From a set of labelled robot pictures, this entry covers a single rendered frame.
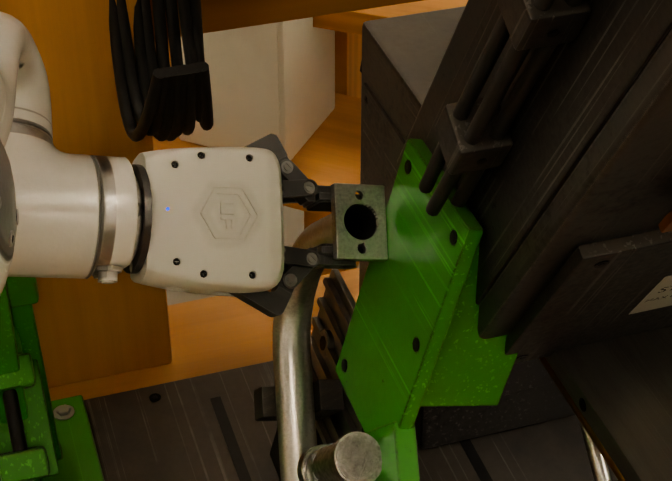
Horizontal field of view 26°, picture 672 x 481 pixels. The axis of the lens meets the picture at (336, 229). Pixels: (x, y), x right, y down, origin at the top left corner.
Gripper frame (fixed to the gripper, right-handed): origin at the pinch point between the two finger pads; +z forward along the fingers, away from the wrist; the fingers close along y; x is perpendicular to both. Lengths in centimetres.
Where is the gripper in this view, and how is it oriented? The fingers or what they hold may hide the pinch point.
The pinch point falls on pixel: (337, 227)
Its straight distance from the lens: 105.8
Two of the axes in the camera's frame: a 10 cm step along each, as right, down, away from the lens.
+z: 9.2, 0.4, 3.9
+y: -0.4, -9.8, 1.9
